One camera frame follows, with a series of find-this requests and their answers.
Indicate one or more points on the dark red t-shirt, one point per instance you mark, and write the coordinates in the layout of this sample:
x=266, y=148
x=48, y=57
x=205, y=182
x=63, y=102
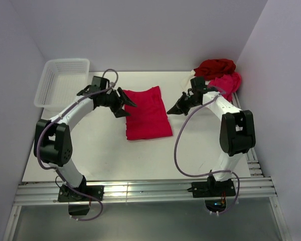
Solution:
x=215, y=68

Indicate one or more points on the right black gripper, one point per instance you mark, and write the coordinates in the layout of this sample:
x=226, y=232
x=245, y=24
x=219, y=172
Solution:
x=179, y=107

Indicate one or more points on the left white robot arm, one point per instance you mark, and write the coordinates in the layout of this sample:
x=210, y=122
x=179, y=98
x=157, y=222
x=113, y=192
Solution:
x=53, y=145

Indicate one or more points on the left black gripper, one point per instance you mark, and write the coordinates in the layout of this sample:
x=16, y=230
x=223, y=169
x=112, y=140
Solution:
x=119, y=112

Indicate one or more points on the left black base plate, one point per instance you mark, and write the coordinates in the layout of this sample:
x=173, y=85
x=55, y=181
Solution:
x=89, y=193

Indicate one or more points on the aluminium mounting rail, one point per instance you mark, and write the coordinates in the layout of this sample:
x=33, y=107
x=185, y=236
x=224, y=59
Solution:
x=139, y=191

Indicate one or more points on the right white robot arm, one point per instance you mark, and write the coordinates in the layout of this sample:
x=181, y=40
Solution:
x=237, y=131

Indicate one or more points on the white t-shirt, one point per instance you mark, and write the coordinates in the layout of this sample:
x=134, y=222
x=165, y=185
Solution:
x=186, y=82

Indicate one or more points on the bright red t-shirt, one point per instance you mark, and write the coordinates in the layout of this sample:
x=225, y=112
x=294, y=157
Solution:
x=148, y=120

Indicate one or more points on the pink t-shirt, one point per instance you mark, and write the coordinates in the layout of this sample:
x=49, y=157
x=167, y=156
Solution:
x=227, y=84

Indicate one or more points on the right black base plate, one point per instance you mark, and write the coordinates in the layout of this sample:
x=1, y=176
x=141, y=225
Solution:
x=206, y=190

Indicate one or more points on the white plastic mesh basket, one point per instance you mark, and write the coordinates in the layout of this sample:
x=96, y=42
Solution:
x=60, y=81

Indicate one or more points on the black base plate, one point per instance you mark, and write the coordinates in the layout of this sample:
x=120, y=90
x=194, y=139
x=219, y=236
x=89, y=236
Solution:
x=206, y=190
x=89, y=193

